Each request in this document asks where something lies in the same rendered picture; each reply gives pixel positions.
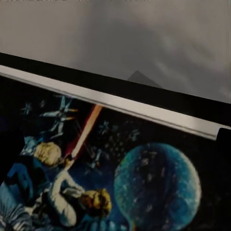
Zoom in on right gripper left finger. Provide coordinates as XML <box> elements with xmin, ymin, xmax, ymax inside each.
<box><xmin>0</xmin><ymin>128</ymin><xmax>25</xmax><ymax>186</ymax></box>

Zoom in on poster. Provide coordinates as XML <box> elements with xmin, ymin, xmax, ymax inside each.
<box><xmin>0</xmin><ymin>52</ymin><xmax>231</xmax><ymax>231</ymax></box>

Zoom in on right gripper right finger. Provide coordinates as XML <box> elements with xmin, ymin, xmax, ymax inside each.
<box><xmin>216</xmin><ymin>128</ymin><xmax>231</xmax><ymax>167</ymax></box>

